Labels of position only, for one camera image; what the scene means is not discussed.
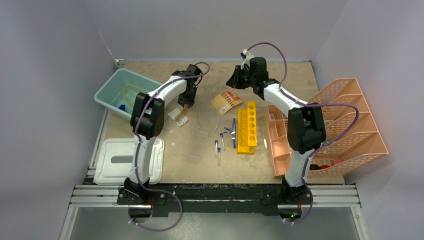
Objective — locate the blue capped test tube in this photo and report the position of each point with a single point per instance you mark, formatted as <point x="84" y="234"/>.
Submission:
<point x="216" y="148"/>
<point x="222" y="141"/>
<point x="219" y="156"/>

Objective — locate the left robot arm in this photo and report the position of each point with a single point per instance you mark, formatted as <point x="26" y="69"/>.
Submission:
<point x="148" y="119"/>

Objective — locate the clear plastic funnel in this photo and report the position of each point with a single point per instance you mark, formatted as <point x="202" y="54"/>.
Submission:
<point x="220" y="120"/>

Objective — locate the yellow test tube rack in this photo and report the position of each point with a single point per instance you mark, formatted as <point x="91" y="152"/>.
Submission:
<point x="246" y="129"/>

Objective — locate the tan spiral notebook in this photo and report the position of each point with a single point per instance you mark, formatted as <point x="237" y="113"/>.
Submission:
<point x="226" y="100"/>

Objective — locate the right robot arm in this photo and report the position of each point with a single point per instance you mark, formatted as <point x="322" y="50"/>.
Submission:
<point x="305" y="123"/>

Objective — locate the brown test tube brush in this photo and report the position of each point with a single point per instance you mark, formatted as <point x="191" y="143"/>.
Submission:
<point x="182" y="113"/>

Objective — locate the aluminium rail frame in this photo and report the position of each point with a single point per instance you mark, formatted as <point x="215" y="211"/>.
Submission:
<point x="108" y="212"/>

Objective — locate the teal plastic bin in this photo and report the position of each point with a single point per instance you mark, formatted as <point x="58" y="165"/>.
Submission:
<point x="110" y="94"/>

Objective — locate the white plastic pouch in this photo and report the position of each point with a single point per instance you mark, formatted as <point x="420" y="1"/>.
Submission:
<point x="174" y="113"/>

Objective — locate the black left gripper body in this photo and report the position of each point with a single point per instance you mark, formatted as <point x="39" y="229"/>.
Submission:
<point x="187" y="98"/>

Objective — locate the white plastic bin lid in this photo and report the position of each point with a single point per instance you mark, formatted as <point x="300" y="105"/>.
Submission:
<point x="115" y="161"/>

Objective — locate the yellow rubber tube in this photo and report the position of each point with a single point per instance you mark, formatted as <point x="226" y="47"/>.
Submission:
<point x="129" y="93"/>

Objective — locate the orange plastic file organizer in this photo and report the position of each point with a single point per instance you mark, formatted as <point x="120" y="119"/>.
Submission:
<point x="349" y="124"/>

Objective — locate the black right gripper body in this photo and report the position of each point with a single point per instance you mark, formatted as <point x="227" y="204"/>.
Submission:
<point x="243" y="79"/>

